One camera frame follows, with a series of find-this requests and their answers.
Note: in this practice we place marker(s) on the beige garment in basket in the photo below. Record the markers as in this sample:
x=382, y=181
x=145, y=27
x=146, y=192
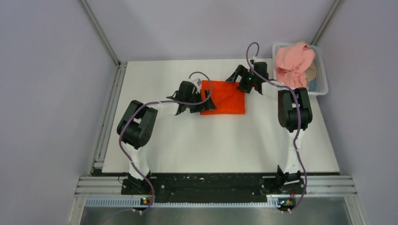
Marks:
x=311, y=72

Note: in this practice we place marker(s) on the white plastic basket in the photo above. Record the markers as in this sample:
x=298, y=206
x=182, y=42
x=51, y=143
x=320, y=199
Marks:
x=322, y=84

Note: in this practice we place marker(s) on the orange t-shirt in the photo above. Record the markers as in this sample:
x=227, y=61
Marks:
x=227, y=99

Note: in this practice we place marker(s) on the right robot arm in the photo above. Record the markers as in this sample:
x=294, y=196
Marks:
x=294, y=116

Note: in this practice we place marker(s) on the aluminium frame rail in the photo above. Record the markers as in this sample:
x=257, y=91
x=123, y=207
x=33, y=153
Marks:
x=331, y=200
x=105, y=126

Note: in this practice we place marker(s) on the aluminium frame rail front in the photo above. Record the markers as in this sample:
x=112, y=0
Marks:
x=331, y=200

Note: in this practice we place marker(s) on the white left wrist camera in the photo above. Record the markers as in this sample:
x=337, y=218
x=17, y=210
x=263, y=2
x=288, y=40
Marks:
x=197, y=83

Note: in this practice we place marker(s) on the aluminium frame rail left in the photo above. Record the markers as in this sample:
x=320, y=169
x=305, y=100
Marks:
x=105, y=126

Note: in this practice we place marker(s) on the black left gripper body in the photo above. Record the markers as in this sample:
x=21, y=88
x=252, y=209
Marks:
x=194, y=98

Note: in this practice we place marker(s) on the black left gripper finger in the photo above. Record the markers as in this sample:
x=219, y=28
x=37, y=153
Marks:
x=209, y=100
x=199, y=108

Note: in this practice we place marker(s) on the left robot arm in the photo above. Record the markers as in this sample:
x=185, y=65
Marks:
x=135, y=129

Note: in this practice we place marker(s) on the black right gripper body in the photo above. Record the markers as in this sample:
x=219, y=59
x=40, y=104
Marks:
x=248, y=81

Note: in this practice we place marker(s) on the blue garment in basket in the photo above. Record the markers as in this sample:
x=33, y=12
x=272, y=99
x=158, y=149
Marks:
x=312, y=86

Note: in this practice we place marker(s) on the pink t-shirt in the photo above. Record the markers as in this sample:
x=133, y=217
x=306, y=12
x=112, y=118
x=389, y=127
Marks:
x=291, y=63

